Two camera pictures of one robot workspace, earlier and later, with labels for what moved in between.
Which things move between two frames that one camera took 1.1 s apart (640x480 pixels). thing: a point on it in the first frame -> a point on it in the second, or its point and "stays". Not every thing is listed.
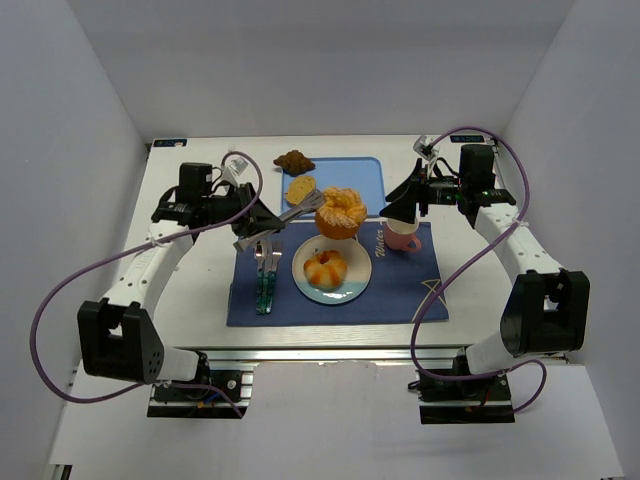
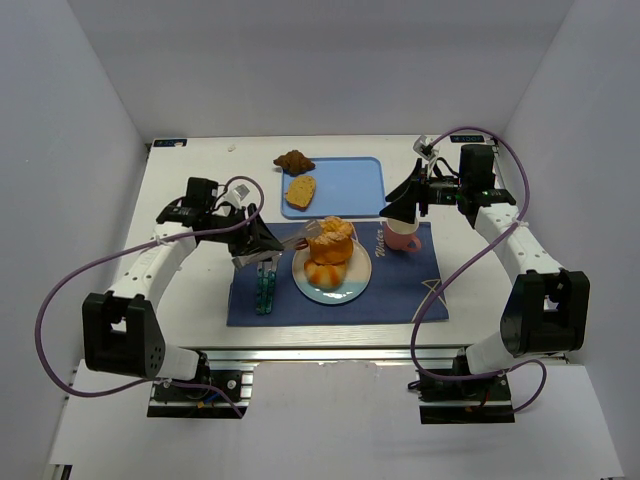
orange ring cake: x=342 y=213 -> x=330 y=250
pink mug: x=403 y=236 stays
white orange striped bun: x=326 y=270 stays
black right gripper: x=421 y=190 stays
